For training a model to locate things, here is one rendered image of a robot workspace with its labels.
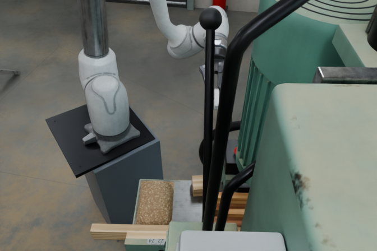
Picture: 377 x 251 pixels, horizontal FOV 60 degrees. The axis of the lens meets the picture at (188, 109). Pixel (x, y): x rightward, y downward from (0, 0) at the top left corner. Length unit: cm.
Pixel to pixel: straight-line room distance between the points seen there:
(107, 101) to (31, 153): 120
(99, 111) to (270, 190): 109
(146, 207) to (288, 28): 61
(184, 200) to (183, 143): 133
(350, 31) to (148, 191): 67
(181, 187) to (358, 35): 69
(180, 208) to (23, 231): 130
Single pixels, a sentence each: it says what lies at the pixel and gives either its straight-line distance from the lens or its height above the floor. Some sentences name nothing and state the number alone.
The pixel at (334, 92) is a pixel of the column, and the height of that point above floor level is 152.
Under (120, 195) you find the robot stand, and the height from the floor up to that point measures 37.
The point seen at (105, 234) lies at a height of 93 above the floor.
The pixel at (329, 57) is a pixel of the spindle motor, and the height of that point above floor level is 147.
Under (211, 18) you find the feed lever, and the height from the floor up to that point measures 143.
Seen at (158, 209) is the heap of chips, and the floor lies 93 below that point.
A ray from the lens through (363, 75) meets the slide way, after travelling 26.
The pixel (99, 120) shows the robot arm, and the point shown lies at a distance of 131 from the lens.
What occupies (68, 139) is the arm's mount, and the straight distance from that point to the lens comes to 147.
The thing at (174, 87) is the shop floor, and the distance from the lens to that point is 262.
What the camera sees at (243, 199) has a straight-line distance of 81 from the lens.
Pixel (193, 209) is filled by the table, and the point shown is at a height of 90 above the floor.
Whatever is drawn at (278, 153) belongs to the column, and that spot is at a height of 150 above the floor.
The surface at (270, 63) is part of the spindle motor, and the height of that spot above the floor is 144.
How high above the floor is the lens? 166
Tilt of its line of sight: 43 degrees down
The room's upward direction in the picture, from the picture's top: straight up
